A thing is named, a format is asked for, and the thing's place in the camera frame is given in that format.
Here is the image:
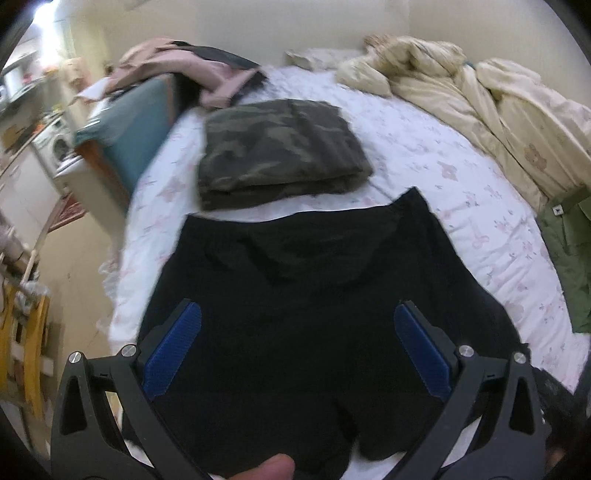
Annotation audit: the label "cream crumpled comforter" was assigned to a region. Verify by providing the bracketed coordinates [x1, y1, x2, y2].
[335, 36, 590, 211]

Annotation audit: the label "folded camouflage pants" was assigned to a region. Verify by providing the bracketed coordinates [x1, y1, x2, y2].
[197, 99, 374, 211]

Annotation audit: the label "person's left hand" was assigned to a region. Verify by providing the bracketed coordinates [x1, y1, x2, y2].
[229, 454, 296, 480]

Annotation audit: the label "floral pillow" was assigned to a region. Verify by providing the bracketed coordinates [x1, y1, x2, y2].
[286, 48, 363, 71]

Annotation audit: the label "white floral bed sheet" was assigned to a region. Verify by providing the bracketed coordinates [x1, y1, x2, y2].
[98, 64, 590, 480]

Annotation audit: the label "pink garment pile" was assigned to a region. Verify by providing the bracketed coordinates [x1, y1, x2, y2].
[75, 37, 270, 110]

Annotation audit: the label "black pants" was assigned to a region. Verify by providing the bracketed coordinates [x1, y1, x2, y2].
[140, 189, 525, 479]

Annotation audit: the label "yellow wooden rack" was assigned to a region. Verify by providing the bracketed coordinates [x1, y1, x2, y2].
[1, 280, 54, 420]

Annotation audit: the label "white washing machine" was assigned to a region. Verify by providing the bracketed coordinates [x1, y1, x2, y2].
[32, 115, 74, 177]

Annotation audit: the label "olive green garment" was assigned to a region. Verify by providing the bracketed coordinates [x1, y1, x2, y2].
[536, 186, 590, 334]

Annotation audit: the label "teal bed headboard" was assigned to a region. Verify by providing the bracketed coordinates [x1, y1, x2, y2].
[74, 73, 199, 210]

